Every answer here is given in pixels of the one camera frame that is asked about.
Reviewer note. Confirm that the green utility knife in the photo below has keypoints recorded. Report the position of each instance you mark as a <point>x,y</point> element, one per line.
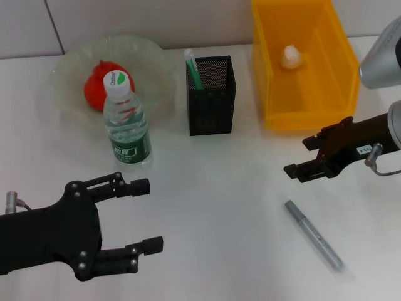
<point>195,75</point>

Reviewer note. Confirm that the yellow plastic bin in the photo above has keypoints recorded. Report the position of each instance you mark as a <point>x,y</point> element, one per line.
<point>313,94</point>

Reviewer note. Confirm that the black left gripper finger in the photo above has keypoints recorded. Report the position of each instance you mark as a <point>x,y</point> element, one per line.
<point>139,187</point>
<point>152,245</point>

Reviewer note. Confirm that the grey marker pen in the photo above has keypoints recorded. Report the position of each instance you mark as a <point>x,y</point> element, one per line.
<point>316,238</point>

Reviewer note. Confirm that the black mesh pen holder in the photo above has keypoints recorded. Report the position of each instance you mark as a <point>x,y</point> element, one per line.
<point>210,109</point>

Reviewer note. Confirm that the white paper ball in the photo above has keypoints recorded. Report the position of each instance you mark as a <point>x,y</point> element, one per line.
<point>291,58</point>

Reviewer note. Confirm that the red tomato-shaped toy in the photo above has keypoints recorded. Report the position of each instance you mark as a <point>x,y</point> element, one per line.
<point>94,91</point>

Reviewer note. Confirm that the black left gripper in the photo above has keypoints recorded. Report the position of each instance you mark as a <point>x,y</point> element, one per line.
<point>50,238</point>

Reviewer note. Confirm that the clear green-label water bottle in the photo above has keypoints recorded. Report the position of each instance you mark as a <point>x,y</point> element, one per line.
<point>128,125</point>

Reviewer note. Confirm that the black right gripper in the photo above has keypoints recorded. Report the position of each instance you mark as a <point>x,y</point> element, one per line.
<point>351,141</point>

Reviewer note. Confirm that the green glass fruit plate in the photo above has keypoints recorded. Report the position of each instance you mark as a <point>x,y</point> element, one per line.
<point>150,87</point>

